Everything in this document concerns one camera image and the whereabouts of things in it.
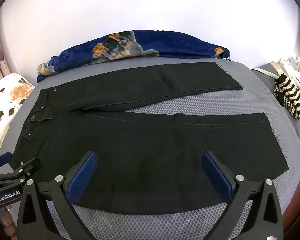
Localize black denim pants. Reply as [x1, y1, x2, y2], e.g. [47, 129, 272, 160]
[11, 62, 288, 215]

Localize person's left hand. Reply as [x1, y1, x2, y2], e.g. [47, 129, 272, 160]
[1, 205, 17, 240]

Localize floral white orange pillow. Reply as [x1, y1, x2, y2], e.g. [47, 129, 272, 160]
[0, 73, 34, 148]

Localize grey mesh mattress pad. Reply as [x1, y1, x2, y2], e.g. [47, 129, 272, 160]
[1, 58, 300, 239]

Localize black white zigzag knit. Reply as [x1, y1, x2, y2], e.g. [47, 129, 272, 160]
[273, 73, 300, 120]

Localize blue floral blanket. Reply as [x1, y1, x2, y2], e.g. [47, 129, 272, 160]
[37, 30, 230, 83]

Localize grey bag with strap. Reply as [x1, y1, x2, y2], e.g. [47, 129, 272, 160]
[251, 62, 282, 91]

